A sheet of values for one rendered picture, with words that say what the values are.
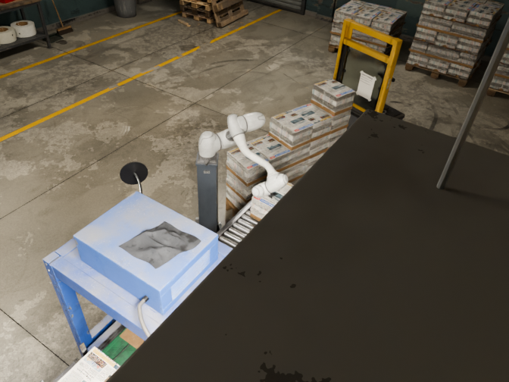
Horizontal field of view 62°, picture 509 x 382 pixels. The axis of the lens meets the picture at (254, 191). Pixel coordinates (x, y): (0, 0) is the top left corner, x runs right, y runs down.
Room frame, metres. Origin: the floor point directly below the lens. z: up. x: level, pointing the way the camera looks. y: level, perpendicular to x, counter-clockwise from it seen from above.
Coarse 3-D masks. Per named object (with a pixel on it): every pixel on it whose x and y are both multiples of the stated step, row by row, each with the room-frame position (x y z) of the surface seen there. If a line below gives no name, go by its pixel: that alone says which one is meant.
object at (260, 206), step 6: (252, 198) 2.70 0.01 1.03; (258, 198) 2.70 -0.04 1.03; (264, 198) 2.71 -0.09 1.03; (276, 198) 2.72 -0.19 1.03; (252, 204) 2.71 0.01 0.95; (258, 204) 2.67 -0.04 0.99; (264, 204) 2.64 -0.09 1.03; (270, 204) 2.64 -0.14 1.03; (252, 210) 2.71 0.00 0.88; (258, 210) 2.67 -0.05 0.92; (264, 210) 2.64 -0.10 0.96; (258, 216) 2.66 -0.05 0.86
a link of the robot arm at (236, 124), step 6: (234, 114) 2.95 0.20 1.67; (228, 120) 2.92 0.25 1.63; (234, 120) 2.90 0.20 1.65; (240, 120) 2.92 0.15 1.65; (228, 126) 2.89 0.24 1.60; (234, 126) 2.87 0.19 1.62; (240, 126) 2.88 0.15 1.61; (246, 126) 2.90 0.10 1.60; (234, 132) 2.84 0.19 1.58; (240, 132) 2.84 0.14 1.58
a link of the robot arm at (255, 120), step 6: (246, 114) 2.99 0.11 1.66; (252, 114) 2.99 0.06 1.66; (258, 114) 3.01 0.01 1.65; (246, 120) 2.93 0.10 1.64; (252, 120) 2.95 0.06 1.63; (258, 120) 2.97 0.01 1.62; (264, 120) 3.02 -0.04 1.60; (252, 126) 2.93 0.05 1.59; (258, 126) 2.96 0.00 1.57; (222, 132) 3.33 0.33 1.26; (228, 132) 3.25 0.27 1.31; (246, 132) 3.08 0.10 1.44; (222, 138) 3.28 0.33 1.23; (228, 138) 3.24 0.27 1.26; (222, 144) 3.27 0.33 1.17; (228, 144) 3.25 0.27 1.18; (234, 144) 3.31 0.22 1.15
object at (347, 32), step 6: (348, 18) 4.93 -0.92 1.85; (342, 30) 4.87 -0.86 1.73; (348, 30) 4.90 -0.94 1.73; (342, 36) 4.85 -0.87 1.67; (348, 36) 4.89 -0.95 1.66; (342, 42) 4.84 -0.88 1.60; (342, 48) 4.85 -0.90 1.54; (342, 54) 4.84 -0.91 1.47; (336, 60) 4.87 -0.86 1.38; (342, 60) 4.89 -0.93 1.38; (336, 66) 4.86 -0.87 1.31; (342, 66) 4.84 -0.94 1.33; (336, 72) 4.85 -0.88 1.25; (342, 72) 4.88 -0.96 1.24; (336, 78) 4.86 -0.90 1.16
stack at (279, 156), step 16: (256, 144) 3.81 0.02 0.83; (272, 144) 3.83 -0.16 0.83; (320, 144) 4.03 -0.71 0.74; (240, 160) 3.51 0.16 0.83; (272, 160) 3.56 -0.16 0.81; (288, 160) 3.72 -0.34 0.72; (240, 176) 3.45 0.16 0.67; (256, 176) 3.43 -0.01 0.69; (288, 176) 3.73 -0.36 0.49; (240, 192) 3.44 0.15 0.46; (240, 208) 3.44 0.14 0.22
